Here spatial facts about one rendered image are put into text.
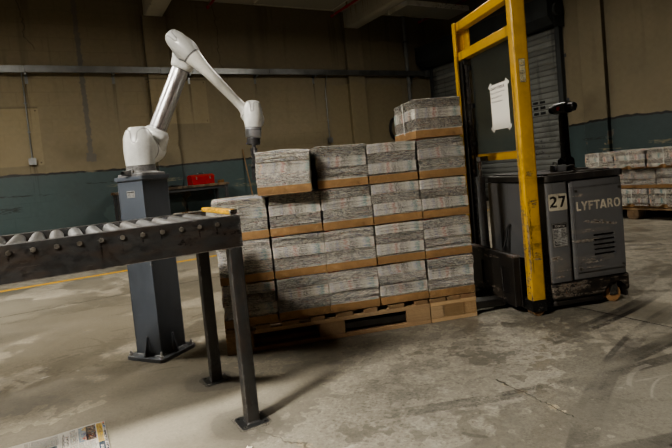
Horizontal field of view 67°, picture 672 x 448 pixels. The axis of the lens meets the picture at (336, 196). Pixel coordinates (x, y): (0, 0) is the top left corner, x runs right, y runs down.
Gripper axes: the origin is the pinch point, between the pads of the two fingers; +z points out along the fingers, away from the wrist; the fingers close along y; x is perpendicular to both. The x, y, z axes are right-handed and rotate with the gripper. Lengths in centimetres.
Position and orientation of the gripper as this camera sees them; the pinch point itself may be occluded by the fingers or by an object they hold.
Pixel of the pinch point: (254, 173)
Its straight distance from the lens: 290.6
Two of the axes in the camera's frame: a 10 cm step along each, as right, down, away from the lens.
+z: 0.2, 10.0, 0.4
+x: -9.8, 0.3, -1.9
